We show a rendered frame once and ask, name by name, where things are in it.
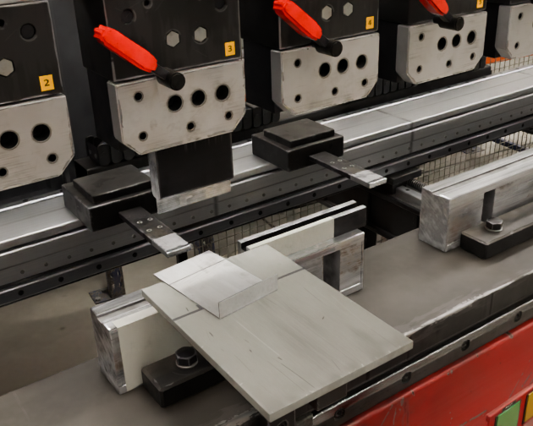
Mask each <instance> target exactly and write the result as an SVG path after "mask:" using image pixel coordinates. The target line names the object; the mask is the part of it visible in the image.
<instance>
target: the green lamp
mask: <svg viewBox="0 0 533 426"><path fill-rule="evenodd" d="M519 407H520V401H518V402H517V403H516V404H514V405H513V406H511V407H510V408H509V409H507V410H506V411H505V412H503V413H501V414H500V415H498V416H497V425H496V426H517V422H518V416H519Z"/></svg>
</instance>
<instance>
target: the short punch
mask: <svg viewBox="0 0 533 426"><path fill-rule="evenodd" d="M148 161H149V168H150V175H151V190H152V194H153V196H154V197H155V198H156V199H157V213H158V214H160V213H163V212H166V211H169V210H174V209H177V208H179V207H182V206H186V205H190V204H193V203H196V202H199V201H202V200H204V199H210V198H212V197H215V196H218V195H221V194H225V193H229V192H231V185H230V179H232V178H234V164H233V150H232V135H231V132H229V133H225V134H220V135H217V136H213V137H210V138H206V139H200V140H197V141H194V142H190V143H187V144H183V145H177V146H174V147H170V148H167V149H164V150H158V151H154V152H151V153H148Z"/></svg>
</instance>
